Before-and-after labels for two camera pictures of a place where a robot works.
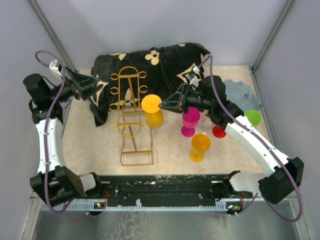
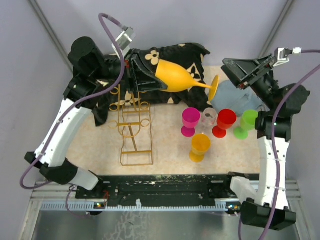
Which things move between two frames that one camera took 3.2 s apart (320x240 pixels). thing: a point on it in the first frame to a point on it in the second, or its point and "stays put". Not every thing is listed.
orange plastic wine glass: [200, 143] stays put
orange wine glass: [154, 115] to [176, 78]
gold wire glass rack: [136, 146] stays put
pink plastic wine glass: [190, 121] stays put
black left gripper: [79, 82] to [134, 56]
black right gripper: [173, 103] to [237, 69]
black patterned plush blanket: [126, 78] stays put
